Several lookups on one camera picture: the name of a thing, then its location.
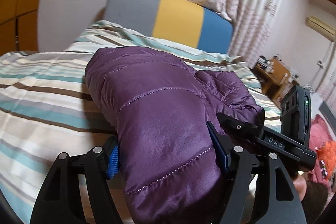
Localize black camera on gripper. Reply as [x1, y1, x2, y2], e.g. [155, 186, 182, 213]
[280, 85, 311, 147]

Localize items on desk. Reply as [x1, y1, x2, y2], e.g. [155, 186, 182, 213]
[256, 56, 274, 73]

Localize person's right hand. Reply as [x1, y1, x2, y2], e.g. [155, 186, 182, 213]
[291, 174, 307, 201]

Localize wall air conditioner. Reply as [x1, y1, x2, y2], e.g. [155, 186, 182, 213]
[306, 16, 335, 42]

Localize orange cloth item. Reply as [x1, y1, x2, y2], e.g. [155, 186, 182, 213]
[317, 140, 335, 162]

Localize purple quilted down jacket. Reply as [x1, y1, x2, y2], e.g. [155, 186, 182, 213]
[85, 47, 265, 223]

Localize wooden desk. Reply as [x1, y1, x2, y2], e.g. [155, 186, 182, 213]
[252, 58, 300, 106]

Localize orange wooden wardrobe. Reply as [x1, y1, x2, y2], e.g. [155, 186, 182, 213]
[0, 0, 56, 57]

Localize pink red quilt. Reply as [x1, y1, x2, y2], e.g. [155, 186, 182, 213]
[308, 114, 335, 192]

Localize grey yellow blue headboard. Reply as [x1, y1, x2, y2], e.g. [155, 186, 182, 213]
[102, 0, 233, 53]

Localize striped bed duvet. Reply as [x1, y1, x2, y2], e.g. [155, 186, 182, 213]
[1, 20, 281, 223]

